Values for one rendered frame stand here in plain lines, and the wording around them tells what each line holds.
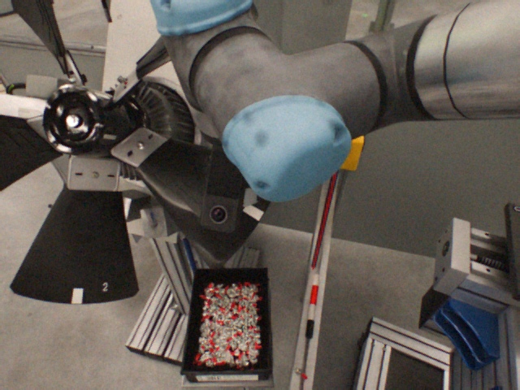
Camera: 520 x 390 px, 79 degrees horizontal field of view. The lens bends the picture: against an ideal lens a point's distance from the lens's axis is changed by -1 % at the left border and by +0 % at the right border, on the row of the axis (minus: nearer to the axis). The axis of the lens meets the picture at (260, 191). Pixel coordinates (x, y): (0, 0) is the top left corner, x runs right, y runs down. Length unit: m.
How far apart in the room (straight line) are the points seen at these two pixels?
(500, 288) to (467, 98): 0.56
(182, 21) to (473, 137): 1.27
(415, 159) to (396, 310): 0.76
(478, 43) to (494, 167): 1.32
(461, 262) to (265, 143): 0.59
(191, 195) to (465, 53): 0.43
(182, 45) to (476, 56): 0.19
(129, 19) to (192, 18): 0.71
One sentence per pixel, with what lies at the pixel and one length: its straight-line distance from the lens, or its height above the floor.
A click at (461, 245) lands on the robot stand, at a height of 0.99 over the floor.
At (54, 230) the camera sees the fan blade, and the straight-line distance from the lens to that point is 0.70.
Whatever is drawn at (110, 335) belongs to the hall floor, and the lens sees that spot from 1.76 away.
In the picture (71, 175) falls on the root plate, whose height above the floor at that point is 1.12.
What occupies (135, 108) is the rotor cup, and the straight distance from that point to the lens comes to 0.69.
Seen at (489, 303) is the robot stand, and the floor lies 0.93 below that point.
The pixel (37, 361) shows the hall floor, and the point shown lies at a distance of 1.86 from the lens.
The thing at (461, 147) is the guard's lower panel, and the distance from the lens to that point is 1.44.
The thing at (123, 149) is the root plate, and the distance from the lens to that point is 0.62.
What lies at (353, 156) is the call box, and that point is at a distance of 0.80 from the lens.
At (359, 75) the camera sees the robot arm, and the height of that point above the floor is 1.42.
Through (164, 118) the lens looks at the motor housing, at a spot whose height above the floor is 1.15.
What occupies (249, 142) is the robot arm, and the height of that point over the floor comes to 1.41.
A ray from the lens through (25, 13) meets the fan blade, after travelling 0.87.
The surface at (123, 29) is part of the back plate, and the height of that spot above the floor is 1.23.
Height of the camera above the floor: 1.52
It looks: 46 degrees down
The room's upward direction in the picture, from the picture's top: straight up
